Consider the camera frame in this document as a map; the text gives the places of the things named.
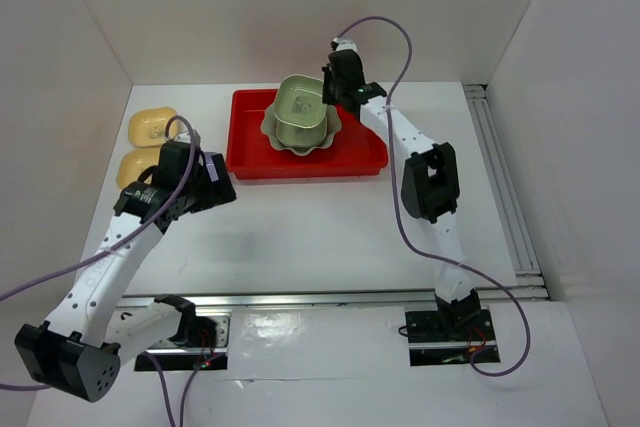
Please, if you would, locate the green square plate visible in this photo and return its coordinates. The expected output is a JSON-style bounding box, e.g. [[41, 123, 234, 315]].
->
[[274, 74, 327, 128], [276, 119, 330, 148]]

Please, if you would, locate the purple square plate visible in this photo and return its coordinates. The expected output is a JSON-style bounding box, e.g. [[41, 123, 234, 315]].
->
[[203, 152, 225, 183]]

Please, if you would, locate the green scalloped bowl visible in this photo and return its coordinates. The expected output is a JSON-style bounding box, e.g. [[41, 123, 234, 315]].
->
[[260, 105, 343, 157]]

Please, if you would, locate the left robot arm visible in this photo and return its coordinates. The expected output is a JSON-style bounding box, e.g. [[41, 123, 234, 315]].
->
[[14, 141, 236, 402]]

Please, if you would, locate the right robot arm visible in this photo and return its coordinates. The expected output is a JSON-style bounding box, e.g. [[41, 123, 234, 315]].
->
[[322, 40, 481, 339]]

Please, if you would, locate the red plastic bin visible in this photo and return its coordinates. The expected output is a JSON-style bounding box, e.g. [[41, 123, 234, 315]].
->
[[226, 89, 388, 180]]

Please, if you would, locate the yellow square plate near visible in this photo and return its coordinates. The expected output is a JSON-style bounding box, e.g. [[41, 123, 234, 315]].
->
[[116, 146, 160, 189]]

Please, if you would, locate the yellow square plate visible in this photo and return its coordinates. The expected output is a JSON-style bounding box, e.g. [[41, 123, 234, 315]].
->
[[128, 107, 177, 148], [116, 146, 160, 189]]

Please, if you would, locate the yellow square plate far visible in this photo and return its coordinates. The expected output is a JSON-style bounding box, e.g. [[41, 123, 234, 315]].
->
[[128, 107, 177, 148]]

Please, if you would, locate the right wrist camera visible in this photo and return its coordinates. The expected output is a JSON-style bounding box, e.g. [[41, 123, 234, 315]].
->
[[330, 37, 358, 53]]

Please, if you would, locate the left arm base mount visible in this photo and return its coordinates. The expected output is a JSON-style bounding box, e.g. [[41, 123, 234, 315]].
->
[[134, 312, 231, 372]]

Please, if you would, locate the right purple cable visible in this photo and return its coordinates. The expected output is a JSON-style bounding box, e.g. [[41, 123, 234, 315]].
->
[[337, 15, 532, 379]]

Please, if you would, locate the purple cable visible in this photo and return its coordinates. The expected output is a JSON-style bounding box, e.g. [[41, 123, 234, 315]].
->
[[337, 15, 532, 379], [0, 114, 201, 427]]

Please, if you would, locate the aluminium rail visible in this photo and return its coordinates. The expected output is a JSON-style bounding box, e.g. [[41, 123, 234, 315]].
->
[[117, 285, 550, 310]]

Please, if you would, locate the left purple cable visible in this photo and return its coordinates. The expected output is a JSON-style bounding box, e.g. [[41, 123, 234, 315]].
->
[[0, 114, 201, 427]]

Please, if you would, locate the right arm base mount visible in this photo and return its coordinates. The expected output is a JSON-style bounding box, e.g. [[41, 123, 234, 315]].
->
[[398, 309, 500, 367]]

